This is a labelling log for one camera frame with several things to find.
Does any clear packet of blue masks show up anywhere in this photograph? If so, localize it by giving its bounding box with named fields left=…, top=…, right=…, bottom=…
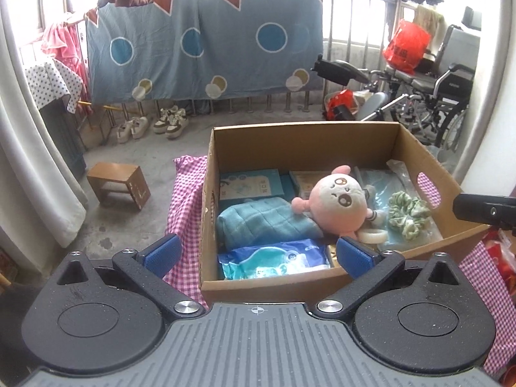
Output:
left=358, top=167, right=444, bottom=251

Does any wheelchair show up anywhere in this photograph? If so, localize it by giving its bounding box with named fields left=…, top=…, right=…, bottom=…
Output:
left=312, top=6, right=483, bottom=154

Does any small red plastic bag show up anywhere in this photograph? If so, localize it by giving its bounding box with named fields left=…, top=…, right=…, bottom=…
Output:
left=324, top=89, right=356, bottom=121

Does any beige hanging towel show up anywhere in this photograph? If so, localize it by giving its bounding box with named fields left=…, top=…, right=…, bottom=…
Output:
left=413, top=4, right=444, bottom=39

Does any large red plastic bag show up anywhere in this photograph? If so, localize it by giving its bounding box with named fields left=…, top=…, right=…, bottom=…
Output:
left=382, top=19, right=432, bottom=74

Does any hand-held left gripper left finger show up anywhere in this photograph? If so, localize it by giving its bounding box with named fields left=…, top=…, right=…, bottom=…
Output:
left=52, top=233, right=204, bottom=319

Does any blue patterned bedsheet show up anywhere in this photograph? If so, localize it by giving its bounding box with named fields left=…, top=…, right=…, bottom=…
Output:
left=85, top=0, right=325, bottom=104

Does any light blue towel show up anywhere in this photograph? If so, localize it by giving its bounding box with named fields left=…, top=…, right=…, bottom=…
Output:
left=215, top=196, right=324, bottom=251

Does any metal railing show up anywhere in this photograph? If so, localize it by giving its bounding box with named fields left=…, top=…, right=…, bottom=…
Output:
left=18, top=0, right=409, bottom=151

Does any brown and white sneaker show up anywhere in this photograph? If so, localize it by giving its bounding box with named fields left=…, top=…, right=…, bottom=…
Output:
left=153, top=106, right=178, bottom=135
left=165, top=108, right=190, bottom=140

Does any pink plush toy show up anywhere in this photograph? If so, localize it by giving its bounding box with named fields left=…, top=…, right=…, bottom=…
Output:
left=291, top=165, right=390, bottom=243

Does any white curtain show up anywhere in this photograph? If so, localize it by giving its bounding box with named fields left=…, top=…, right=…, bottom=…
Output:
left=0, top=6, right=90, bottom=249

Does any white tape roll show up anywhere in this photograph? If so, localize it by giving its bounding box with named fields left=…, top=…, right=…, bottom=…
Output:
left=357, top=228, right=388, bottom=245

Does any yellow metal bar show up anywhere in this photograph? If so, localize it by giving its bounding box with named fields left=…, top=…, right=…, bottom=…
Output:
left=78, top=100, right=118, bottom=114

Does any dark grey cloth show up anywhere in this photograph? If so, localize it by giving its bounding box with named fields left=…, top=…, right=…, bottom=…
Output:
left=40, top=96, right=88, bottom=179

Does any green scrunchie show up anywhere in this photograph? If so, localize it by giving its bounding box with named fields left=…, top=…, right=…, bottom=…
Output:
left=387, top=190, right=432, bottom=241

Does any white polka dot cloth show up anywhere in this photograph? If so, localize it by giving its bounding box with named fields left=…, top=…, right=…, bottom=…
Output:
left=24, top=58, right=85, bottom=114

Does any thin clear plastic packet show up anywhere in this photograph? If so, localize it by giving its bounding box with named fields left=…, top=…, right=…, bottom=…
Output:
left=386, top=159, right=417, bottom=185

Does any blue wet wipes pack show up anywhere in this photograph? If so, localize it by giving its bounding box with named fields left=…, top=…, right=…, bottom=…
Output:
left=217, top=238, right=332, bottom=281

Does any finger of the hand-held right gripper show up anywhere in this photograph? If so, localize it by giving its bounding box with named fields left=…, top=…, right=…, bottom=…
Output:
left=452, top=193, right=516, bottom=232

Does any barcoded clear plastic packet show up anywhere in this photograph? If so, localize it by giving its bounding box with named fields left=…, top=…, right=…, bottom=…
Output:
left=289, top=170, right=324, bottom=201

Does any pink checkered cloth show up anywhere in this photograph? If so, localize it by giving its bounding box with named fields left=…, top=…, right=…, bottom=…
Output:
left=163, top=155, right=516, bottom=376

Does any small wooden stool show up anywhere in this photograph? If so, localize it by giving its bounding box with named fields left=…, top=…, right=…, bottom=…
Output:
left=86, top=162, right=152, bottom=212

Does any blue picture box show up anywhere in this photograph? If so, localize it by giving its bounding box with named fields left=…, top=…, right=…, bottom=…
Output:
left=219, top=169, right=285, bottom=203

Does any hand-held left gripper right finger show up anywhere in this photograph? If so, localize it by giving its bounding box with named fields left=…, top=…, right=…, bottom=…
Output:
left=312, top=236, right=465, bottom=319

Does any pink hanging garment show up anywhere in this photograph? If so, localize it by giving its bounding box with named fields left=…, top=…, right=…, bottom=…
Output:
left=40, top=15, right=92, bottom=94

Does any red printed packet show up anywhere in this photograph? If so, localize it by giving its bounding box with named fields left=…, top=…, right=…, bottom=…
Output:
left=481, top=228, right=516, bottom=288

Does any cardboard box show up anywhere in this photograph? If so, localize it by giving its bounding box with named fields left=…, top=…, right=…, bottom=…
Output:
left=199, top=123, right=503, bottom=304

